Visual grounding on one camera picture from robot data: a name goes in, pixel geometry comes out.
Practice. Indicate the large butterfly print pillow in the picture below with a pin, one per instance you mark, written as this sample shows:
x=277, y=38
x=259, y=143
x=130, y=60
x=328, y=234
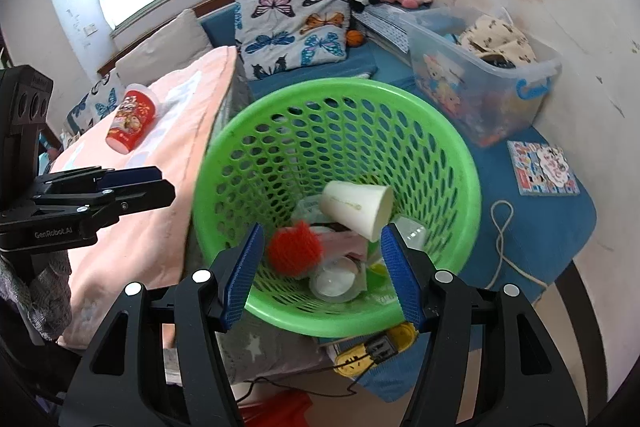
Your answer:
x=295, y=32

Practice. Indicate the small butterfly print pillow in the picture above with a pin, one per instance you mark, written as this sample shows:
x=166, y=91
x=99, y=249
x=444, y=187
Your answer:
x=105, y=107

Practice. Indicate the red foam net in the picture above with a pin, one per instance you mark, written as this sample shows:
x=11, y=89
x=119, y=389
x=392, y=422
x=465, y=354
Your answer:
x=292, y=249

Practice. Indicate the blue bed sheet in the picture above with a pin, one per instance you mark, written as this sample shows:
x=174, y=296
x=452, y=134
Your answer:
x=540, y=227

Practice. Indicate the blue patterned white cloth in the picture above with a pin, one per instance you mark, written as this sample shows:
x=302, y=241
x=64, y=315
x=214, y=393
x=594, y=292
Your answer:
x=387, y=27

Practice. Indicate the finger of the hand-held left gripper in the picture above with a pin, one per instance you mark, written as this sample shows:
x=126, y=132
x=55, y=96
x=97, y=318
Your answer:
x=150, y=199
x=130, y=177

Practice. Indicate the red paper cup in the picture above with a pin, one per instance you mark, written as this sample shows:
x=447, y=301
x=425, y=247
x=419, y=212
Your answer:
x=132, y=117

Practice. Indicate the white paper cup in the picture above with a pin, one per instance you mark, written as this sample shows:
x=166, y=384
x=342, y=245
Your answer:
x=350, y=204

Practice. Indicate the small toy basketball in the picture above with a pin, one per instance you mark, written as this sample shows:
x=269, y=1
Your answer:
x=355, y=38

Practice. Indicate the white wall switch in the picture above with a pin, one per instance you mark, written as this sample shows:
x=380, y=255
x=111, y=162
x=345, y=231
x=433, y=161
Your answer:
x=90, y=28

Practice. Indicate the red plastic bag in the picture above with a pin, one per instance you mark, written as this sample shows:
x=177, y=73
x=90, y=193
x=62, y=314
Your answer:
x=275, y=409

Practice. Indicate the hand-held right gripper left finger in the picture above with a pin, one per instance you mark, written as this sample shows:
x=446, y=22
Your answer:
x=242, y=277

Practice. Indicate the yellow black plug device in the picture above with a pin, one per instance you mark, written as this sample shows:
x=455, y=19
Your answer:
x=372, y=349

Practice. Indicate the cartoon picture book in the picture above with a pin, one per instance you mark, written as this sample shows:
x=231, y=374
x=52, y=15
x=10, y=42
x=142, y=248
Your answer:
x=542, y=167

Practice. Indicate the cream printed cloth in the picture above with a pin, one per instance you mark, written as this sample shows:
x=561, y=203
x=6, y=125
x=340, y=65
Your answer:
x=495, y=39

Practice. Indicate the wooden bed headboard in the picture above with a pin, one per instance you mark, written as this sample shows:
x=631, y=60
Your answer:
x=220, y=4

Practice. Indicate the person's left hand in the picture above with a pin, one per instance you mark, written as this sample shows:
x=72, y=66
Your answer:
x=40, y=297

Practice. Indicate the grey star print cloth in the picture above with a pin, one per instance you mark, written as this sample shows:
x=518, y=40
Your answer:
x=270, y=352

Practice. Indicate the beige pillow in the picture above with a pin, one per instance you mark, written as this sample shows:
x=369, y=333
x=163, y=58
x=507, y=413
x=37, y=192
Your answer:
x=165, y=47

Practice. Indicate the green plastic basket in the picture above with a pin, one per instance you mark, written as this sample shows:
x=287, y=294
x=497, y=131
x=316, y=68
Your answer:
x=300, y=127

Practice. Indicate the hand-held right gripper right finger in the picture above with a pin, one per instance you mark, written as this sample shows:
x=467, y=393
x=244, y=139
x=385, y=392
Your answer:
x=400, y=277

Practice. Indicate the clear plastic storage box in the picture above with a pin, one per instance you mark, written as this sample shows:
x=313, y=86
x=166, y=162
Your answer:
x=480, y=97

